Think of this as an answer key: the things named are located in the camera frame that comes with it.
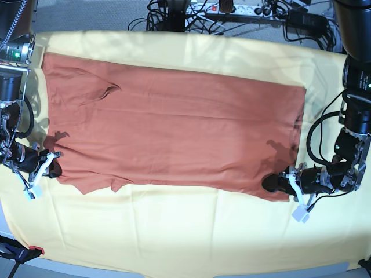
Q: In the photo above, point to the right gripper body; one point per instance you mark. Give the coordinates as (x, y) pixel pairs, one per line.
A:
(24, 159)

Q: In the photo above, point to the blue black bar clamp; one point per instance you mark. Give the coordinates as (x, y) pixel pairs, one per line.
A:
(13, 250)

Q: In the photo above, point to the salmon pink T-shirt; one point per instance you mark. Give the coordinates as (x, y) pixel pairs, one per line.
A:
(119, 124)

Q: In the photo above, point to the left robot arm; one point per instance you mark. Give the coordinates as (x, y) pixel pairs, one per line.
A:
(345, 172)

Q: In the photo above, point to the white power strip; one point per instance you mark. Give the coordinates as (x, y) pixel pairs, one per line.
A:
(240, 13)

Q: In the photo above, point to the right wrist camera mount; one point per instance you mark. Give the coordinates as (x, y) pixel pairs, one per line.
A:
(32, 189)

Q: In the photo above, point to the yellow table cloth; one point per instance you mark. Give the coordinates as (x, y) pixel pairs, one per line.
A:
(189, 231)

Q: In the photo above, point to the black stand post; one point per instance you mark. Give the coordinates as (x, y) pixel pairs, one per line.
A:
(176, 16)

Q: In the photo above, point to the black power adapter box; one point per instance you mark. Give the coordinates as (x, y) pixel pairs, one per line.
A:
(307, 21)

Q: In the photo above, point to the black clamp right corner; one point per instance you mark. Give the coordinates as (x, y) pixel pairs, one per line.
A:
(366, 264)

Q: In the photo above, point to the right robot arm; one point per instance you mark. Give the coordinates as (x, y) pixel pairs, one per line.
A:
(17, 119)

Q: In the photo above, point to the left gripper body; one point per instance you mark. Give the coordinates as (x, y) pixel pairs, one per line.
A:
(314, 181)

